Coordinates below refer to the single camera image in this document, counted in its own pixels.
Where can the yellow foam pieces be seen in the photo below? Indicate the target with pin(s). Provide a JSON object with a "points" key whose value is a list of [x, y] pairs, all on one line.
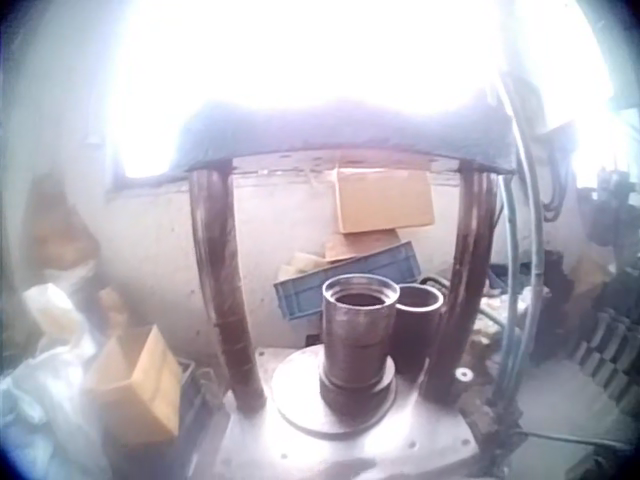
{"points": [[300, 263]]}

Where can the flat cardboard box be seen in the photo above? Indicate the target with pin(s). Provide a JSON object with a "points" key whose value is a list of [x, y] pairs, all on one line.
{"points": [[357, 245]]}

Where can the blue plastic crate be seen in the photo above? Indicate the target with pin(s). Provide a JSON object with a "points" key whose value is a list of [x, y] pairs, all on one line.
{"points": [[310, 295]]}

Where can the large cardboard box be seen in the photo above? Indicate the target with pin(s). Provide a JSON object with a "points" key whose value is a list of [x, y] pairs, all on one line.
{"points": [[382, 197]]}

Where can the steel threaded cylinder sleeve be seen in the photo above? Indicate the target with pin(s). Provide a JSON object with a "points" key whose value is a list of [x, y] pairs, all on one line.
{"points": [[357, 327]]}

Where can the brown press column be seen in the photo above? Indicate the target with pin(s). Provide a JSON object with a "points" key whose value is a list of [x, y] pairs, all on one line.
{"points": [[465, 280], [225, 280]]}

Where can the blue press top plate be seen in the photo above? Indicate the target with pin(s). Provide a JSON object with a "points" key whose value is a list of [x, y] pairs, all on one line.
{"points": [[345, 140]]}

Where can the dark metal cylinder sleeve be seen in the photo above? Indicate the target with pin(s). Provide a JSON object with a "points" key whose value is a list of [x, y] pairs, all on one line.
{"points": [[416, 330]]}

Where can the white metal washer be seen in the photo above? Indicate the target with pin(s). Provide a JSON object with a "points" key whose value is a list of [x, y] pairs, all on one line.
{"points": [[464, 374]]}

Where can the press machine base table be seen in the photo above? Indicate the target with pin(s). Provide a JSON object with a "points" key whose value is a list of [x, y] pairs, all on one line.
{"points": [[350, 450]]}

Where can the open yellow cardboard box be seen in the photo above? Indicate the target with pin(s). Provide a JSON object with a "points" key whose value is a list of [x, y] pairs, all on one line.
{"points": [[140, 385]]}

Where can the row of dark metal parts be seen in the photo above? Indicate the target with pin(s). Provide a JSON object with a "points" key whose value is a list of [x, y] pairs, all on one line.
{"points": [[607, 350]]}

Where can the white plastic bag heap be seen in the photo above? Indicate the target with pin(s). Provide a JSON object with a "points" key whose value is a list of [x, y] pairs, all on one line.
{"points": [[45, 395]]}

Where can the round steel base plate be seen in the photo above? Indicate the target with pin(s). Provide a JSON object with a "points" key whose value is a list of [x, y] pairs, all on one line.
{"points": [[305, 395]]}

